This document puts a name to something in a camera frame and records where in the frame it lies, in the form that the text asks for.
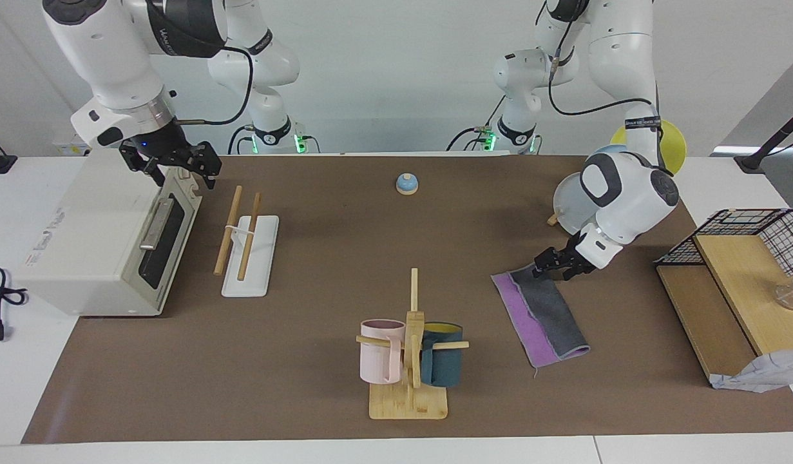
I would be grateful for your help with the light blue plate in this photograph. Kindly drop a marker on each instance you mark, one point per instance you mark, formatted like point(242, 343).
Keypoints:
point(609, 149)

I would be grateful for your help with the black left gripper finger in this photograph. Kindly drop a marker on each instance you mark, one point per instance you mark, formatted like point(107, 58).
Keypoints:
point(562, 272)
point(543, 265)

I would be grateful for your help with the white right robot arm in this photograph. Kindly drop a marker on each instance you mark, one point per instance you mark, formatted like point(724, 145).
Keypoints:
point(106, 58)

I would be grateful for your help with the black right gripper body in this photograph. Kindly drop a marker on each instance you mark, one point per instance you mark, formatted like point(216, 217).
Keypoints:
point(167, 147)

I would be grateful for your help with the wooden shelf unit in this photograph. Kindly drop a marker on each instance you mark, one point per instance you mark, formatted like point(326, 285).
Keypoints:
point(737, 277)

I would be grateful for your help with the pink mug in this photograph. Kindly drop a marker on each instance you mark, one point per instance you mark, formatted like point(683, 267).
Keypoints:
point(377, 357)

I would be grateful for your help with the dark teal mug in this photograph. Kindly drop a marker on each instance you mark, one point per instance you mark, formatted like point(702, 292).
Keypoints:
point(444, 364)

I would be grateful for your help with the white patterned paper sheet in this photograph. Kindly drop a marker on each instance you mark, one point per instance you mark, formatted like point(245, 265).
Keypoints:
point(770, 374)

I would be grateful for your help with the yellow plate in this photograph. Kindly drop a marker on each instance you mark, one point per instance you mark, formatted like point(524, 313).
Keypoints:
point(673, 142)

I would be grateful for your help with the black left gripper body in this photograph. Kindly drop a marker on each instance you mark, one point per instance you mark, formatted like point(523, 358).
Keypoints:
point(573, 258)

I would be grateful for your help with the grey plate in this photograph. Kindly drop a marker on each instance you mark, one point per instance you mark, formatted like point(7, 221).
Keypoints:
point(570, 206)

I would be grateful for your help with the black clamp stand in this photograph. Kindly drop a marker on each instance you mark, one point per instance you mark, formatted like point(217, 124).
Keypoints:
point(773, 142)

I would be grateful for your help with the clear glass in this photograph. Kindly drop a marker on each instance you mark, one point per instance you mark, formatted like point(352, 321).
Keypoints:
point(789, 295)

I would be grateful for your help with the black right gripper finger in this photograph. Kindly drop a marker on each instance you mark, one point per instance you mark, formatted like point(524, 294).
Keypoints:
point(142, 164)
point(210, 164)

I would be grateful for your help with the brown table mat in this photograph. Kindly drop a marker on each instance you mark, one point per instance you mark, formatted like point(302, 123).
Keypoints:
point(306, 245)

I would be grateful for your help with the cream toaster oven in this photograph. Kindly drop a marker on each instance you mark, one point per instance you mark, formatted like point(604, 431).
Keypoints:
point(80, 245)

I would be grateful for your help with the wooden plate rack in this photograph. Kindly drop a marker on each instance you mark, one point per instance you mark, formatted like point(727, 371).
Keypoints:
point(552, 220)

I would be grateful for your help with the purple towel with grey back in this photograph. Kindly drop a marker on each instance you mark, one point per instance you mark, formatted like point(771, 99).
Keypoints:
point(551, 316)

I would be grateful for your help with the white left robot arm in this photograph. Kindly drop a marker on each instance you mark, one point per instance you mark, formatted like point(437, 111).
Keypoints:
point(628, 200)

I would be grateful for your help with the white towel rack wooden bars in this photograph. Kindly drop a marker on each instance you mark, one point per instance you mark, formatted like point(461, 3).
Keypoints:
point(254, 258)

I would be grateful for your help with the wooden mug tree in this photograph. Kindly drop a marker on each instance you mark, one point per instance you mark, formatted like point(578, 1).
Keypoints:
point(412, 399)

